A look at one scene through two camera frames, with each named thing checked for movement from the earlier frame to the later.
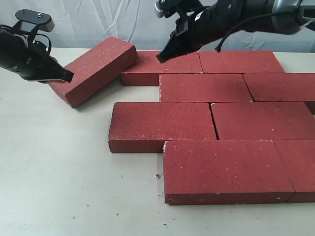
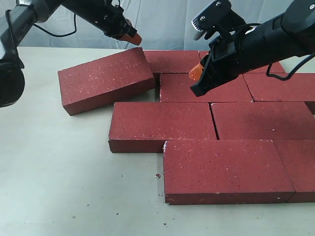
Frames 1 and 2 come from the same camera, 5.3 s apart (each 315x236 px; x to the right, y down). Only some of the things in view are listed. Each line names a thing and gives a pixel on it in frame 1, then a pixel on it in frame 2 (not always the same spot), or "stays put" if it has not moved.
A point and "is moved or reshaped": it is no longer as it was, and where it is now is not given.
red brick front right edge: [298, 156] stays put
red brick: [95, 68] is moved or reshaped
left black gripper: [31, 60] -> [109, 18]
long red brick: [203, 87] stays put
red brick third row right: [263, 121] stays put
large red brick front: [203, 172] stays put
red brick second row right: [281, 87] stays put
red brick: [144, 127] stays put
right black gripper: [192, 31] -> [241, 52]
